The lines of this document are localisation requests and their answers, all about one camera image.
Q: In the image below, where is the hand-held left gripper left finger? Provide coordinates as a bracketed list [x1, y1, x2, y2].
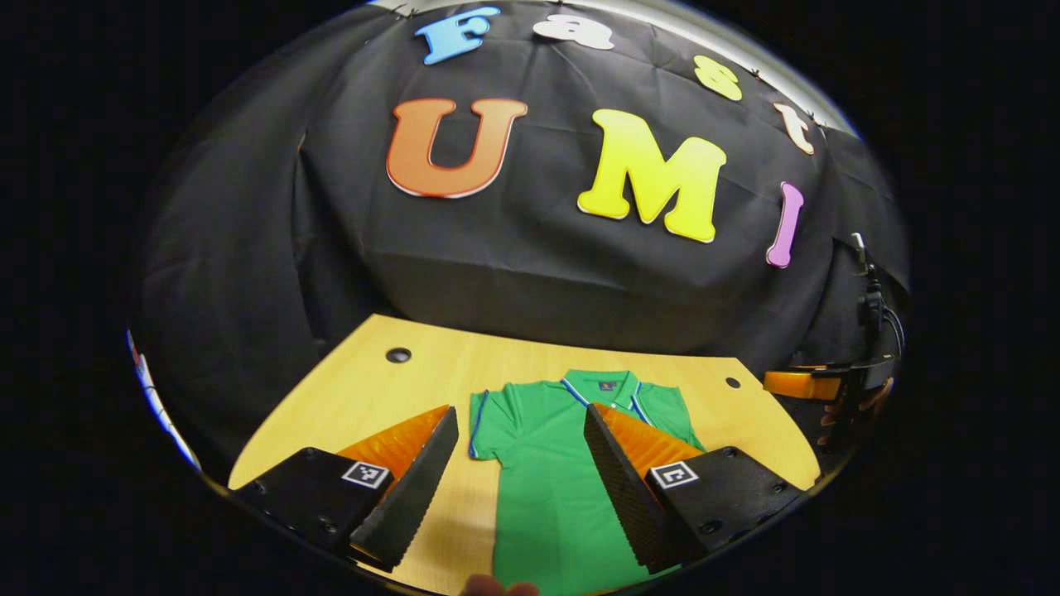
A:
[230, 404, 460, 574]

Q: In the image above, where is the green T-shirt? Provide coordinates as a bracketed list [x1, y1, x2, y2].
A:
[468, 368, 706, 596]

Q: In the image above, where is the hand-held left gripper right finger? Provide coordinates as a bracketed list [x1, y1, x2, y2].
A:
[584, 402, 821, 576]

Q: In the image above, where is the black backdrop cloth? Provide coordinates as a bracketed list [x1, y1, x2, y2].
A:
[132, 0, 912, 481]

